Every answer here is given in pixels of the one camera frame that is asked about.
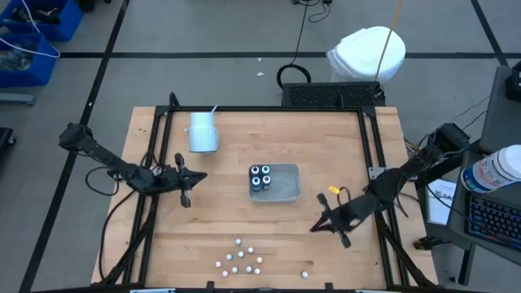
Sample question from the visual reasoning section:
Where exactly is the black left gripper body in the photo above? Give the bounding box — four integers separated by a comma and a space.
156, 153, 192, 208

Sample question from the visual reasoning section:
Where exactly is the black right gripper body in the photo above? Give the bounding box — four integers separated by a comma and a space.
317, 193, 370, 249

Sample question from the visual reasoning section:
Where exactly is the clear plastic tray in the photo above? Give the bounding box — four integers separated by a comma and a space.
247, 163, 302, 203

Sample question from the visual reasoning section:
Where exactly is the black desk caster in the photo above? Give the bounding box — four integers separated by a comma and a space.
413, 235, 451, 251

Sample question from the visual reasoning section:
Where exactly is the white paper sheet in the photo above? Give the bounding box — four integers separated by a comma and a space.
426, 178, 458, 227

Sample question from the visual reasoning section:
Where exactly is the dark keyboard desk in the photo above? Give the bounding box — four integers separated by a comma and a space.
446, 150, 521, 265

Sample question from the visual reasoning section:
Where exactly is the black perforated computer case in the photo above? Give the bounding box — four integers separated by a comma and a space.
281, 81, 387, 109

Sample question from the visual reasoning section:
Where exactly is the black backlit keyboard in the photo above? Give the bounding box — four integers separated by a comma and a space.
466, 194, 521, 249

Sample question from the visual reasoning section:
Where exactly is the white wipes canister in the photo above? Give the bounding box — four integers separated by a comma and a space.
460, 144, 521, 195

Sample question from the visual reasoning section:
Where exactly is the white bagged trash can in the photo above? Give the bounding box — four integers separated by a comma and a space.
326, 25, 407, 85

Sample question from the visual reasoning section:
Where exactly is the blue storage bin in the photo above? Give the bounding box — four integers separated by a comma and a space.
0, 32, 59, 89
0, 0, 85, 42

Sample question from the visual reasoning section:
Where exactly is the black floor object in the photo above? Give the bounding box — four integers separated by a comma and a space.
0, 127, 17, 158

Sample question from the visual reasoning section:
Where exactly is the grey metal bar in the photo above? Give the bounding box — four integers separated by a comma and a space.
0, 92, 37, 107

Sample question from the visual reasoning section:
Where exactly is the grey side desk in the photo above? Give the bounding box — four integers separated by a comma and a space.
479, 64, 521, 154

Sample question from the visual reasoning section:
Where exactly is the black desktop device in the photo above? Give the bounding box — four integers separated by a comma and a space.
506, 60, 521, 103

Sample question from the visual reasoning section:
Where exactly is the black aluminium frame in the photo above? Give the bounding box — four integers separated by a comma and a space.
92, 92, 439, 292

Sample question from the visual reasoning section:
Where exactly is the black floor cable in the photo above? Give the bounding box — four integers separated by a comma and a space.
276, 0, 313, 90

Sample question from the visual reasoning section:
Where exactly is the yellow hanging cable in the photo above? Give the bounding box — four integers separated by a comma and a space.
374, 0, 405, 82

